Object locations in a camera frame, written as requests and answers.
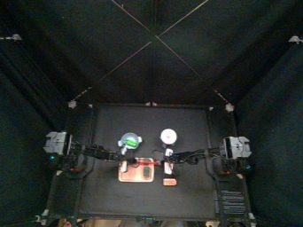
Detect light blue toy bowl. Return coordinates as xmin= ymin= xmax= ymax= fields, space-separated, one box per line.
xmin=118 ymin=131 xmax=145 ymax=150

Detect small orange block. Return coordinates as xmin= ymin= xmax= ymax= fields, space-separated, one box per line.
xmin=162 ymin=177 xmax=179 ymax=187

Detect thin diagonal cord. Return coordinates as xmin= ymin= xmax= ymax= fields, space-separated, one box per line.
xmin=110 ymin=0 xmax=231 ymax=105
xmin=71 ymin=0 xmax=211 ymax=102

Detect dark sushi roll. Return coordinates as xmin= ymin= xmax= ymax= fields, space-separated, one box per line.
xmin=142 ymin=166 xmax=154 ymax=179

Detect green toy vegetable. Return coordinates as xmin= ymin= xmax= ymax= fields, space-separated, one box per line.
xmin=125 ymin=138 xmax=141 ymax=149

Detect white text label sticker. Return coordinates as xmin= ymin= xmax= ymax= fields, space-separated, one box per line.
xmin=219 ymin=190 xmax=243 ymax=215

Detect orange cutting board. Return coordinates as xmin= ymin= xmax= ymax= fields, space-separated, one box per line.
xmin=118 ymin=157 xmax=157 ymax=184

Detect red toy knife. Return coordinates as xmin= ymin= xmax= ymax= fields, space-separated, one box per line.
xmin=135 ymin=160 xmax=162 ymax=166

